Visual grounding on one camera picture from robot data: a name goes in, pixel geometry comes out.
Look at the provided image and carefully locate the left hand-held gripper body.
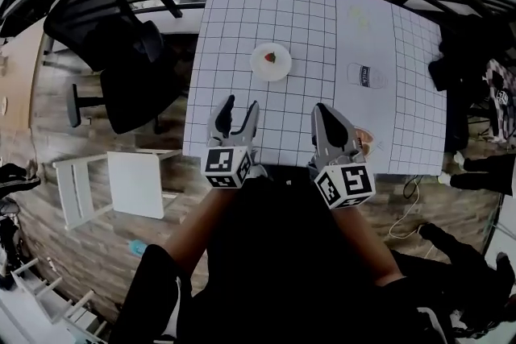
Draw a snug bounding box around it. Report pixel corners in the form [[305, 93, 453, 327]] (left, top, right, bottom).
[[200, 135, 260, 190]]

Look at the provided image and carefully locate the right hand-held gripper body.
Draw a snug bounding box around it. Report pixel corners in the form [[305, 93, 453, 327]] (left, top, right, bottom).
[[308, 151, 377, 211]]

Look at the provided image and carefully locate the white round plate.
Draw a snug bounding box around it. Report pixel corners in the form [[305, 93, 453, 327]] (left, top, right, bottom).
[[249, 41, 293, 83]]

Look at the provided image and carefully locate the person's left forearm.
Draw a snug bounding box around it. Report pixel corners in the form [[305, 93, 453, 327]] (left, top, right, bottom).
[[164, 184, 243, 280]]

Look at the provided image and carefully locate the person's right forearm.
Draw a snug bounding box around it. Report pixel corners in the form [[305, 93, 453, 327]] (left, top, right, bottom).
[[332, 205, 405, 288]]

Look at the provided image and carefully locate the person's white shoe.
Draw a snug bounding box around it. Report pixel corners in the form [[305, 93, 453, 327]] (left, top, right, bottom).
[[248, 164, 270, 181]]

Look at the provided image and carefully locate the white wooden chair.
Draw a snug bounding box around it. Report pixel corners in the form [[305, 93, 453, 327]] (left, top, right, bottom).
[[52, 147, 183, 232]]

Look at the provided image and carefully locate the white grid tablecloth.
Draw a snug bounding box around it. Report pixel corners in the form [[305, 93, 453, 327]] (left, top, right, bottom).
[[181, 0, 449, 176]]

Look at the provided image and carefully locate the blue cloth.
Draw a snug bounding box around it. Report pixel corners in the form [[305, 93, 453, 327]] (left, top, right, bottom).
[[127, 238, 149, 257]]

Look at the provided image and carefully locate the person's black clothing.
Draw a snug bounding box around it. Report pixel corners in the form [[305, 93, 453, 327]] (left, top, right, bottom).
[[107, 164, 457, 344]]

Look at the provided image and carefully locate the black mesh office chair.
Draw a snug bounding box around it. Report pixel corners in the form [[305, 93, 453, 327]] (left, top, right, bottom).
[[43, 0, 191, 136]]

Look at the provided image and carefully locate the black jacket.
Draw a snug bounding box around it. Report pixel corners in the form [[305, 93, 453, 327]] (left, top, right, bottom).
[[427, 13, 516, 153]]

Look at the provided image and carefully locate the patterned fabric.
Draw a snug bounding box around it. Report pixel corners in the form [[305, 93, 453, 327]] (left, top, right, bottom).
[[485, 58, 516, 143]]

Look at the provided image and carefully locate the light wooden desk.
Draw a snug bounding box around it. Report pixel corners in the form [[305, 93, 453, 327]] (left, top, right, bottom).
[[0, 17, 46, 131]]

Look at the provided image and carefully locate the white shelf rack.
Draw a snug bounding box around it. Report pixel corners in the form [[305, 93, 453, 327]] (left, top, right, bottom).
[[10, 256, 106, 336]]

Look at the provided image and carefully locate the white cable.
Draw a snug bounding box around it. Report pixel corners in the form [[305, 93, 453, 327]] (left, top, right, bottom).
[[388, 176, 437, 259]]

